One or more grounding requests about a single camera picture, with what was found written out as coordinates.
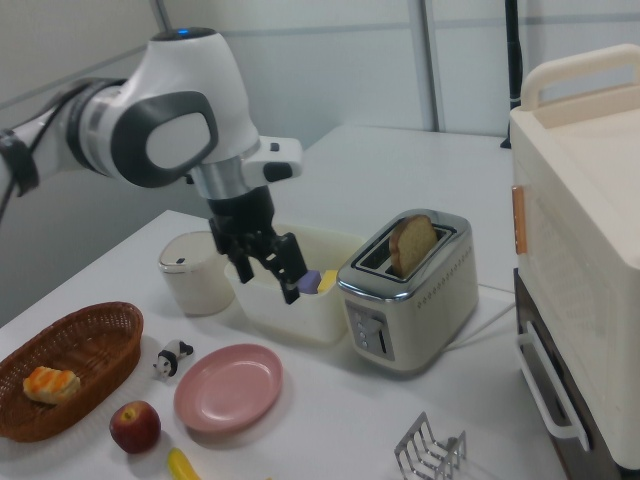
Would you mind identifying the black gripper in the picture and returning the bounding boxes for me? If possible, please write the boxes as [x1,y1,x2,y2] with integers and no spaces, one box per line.
[206,185,308,306]

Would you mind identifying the pink plate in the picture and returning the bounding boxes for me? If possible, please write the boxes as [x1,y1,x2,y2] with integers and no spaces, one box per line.
[173,343,285,434]

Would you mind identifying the brown bread slice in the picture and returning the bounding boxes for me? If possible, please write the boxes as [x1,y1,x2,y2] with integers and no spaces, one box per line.
[388,213,440,279]

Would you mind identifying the orange glazed pastry bread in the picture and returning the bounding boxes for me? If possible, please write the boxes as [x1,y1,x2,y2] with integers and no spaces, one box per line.
[22,365,82,405]

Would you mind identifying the purple block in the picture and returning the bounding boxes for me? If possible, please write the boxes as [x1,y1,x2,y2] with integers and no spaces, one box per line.
[295,269,322,295]

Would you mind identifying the white plastic bin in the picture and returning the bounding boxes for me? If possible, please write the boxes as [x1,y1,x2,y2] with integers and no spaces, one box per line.
[223,223,366,346]

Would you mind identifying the cream lidded canister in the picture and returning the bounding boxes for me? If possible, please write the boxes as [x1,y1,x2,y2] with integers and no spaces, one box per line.
[158,231,236,317]

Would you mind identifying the panda figurine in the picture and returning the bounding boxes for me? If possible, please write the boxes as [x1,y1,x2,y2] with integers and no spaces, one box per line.
[152,339,195,384]

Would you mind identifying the cream chrome toaster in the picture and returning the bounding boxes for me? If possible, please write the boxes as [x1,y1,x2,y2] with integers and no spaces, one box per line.
[335,208,480,380]

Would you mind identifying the brown wicker basket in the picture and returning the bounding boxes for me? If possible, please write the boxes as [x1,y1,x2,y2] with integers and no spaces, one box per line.
[0,300,145,444]

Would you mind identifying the red apple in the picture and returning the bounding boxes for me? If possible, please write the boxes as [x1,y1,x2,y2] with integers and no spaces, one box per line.
[109,400,162,455]

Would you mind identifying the yellow banana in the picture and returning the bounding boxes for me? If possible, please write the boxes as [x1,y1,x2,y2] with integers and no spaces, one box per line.
[166,447,201,480]

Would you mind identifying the metal toast rack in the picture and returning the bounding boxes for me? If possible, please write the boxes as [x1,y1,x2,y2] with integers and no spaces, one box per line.
[393,411,468,480]

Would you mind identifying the black pole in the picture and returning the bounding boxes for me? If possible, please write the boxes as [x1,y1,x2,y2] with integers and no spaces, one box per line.
[501,0,524,150]

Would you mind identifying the cream microwave oven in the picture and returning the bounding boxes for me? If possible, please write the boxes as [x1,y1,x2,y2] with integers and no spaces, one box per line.
[508,43,640,471]

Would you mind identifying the white toaster cable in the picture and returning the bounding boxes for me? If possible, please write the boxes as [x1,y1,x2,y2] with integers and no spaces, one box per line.
[449,299,517,347]

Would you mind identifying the copper cabinet handle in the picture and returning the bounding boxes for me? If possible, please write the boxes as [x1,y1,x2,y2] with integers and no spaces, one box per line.
[510,185,529,255]

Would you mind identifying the grey aluminium wall post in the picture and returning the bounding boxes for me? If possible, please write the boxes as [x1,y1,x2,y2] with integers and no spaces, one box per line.
[413,0,447,133]

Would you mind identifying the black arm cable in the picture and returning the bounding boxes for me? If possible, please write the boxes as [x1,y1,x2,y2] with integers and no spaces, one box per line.
[0,85,76,221]

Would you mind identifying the dark oven with white handle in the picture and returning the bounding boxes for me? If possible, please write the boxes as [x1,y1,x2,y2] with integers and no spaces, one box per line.
[513,268,626,480]

